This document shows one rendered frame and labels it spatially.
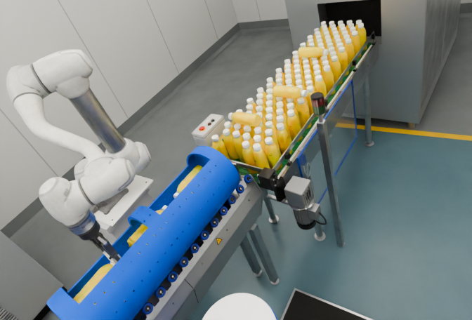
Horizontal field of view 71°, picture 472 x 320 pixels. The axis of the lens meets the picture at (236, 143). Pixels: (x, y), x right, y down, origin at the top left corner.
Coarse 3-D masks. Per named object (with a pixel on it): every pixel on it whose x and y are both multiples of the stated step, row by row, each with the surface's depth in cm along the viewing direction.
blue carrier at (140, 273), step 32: (192, 160) 172; (224, 160) 154; (192, 192) 143; (224, 192) 152; (160, 224) 132; (192, 224) 139; (128, 256) 123; (160, 256) 128; (96, 288) 116; (128, 288) 119
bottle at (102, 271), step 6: (108, 264) 127; (114, 264) 128; (102, 270) 124; (108, 270) 125; (96, 276) 123; (102, 276) 123; (90, 282) 122; (96, 282) 122; (84, 288) 121; (90, 288) 120; (78, 294) 120; (84, 294) 119; (78, 300) 118
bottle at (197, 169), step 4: (196, 168) 163; (200, 168) 163; (192, 172) 162; (196, 172) 162; (188, 176) 160; (192, 176) 160; (184, 180) 159; (188, 180) 158; (180, 184) 158; (184, 184) 157; (180, 188) 156
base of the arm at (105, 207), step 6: (120, 192) 184; (126, 192) 185; (114, 198) 180; (120, 198) 182; (96, 204) 178; (102, 204) 178; (108, 204) 179; (114, 204) 180; (96, 210) 179; (102, 210) 178; (108, 210) 177
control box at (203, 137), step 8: (208, 120) 202; (216, 120) 200; (224, 120) 203; (208, 128) 195; (216, 128) 199; (224, 128) 205; (200, 136) 193; (208, 136) 194; (200, 144) 199; (208, 144) 196
